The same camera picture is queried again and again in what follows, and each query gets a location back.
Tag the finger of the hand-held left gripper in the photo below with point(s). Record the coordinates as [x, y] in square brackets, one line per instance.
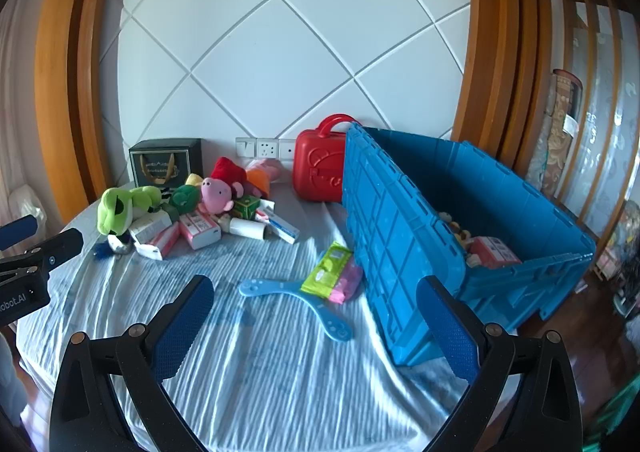
[17, 232]
[57, 249]

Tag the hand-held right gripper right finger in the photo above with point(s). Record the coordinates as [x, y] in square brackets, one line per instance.
[447, 332]

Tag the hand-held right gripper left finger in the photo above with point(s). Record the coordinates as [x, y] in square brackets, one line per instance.
[182, 327]

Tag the green frog plush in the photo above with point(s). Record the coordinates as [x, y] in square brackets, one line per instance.
[120, 209]

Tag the blue plastic crate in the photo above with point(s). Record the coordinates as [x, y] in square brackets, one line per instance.
[395, 252]

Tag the blue boomerang toy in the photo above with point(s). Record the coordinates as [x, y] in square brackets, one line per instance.
[280, 288]

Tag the cardboard tube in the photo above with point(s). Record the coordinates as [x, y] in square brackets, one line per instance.
[246, 228]

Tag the green wet wipes packet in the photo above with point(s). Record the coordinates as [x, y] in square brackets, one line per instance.
[327, 267]

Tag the white plastic bag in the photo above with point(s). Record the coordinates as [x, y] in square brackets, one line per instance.
[25, 207]

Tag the small yellow toy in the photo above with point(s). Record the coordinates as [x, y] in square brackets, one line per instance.
[457, 228]

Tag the dark green plush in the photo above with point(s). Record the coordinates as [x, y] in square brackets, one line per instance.
[184, 198]

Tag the pink pig plush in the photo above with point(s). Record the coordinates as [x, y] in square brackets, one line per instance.
[215, 194]

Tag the green cube box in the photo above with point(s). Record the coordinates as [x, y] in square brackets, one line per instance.
[247, 207]

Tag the black gift box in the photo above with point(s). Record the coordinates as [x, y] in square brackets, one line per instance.
[165, 164]

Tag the white blue toothpaste box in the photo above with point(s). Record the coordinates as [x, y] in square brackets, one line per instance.
[282, 227]

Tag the red plush toy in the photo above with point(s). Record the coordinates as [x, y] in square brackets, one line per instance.
[227, 168]

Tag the orange pink plush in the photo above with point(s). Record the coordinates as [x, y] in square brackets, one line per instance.
[262, 177]

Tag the red toy suitcase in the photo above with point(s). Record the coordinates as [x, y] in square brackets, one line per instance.
[317, 167]

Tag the rolled patterned carpet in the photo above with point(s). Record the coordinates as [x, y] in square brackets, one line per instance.
[560, 142]

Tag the wooden frosted glass partition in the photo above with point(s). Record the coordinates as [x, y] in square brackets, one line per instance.
[600, 107]

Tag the curved wooden frame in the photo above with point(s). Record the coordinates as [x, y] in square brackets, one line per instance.
[60, 82]
[492, 57]

